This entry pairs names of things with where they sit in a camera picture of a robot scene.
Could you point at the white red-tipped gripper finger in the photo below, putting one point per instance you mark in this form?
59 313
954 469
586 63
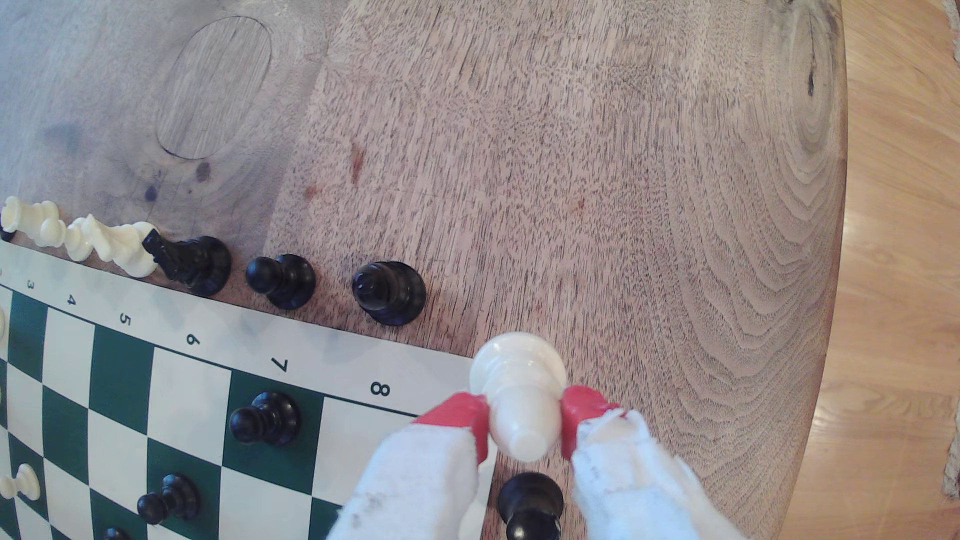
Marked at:
637 487
420 487

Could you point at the white bishop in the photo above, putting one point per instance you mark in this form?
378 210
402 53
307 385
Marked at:
517 382

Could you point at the green white chess mat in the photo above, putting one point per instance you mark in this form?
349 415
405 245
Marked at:
187 352

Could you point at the black rook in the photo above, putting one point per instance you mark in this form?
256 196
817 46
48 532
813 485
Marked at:
530 502

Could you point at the black pawn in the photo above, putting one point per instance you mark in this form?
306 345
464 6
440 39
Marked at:
285 281
266 418
172 499

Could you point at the black bishop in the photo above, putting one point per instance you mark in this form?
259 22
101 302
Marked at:
390 292

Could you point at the black knight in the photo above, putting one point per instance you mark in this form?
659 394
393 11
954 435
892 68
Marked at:
195 262

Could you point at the white knight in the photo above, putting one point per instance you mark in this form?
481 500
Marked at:
124 244

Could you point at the white pawn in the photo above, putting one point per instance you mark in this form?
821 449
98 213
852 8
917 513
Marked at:
64 236
22 482

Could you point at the white rook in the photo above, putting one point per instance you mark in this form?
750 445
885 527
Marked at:
26 214

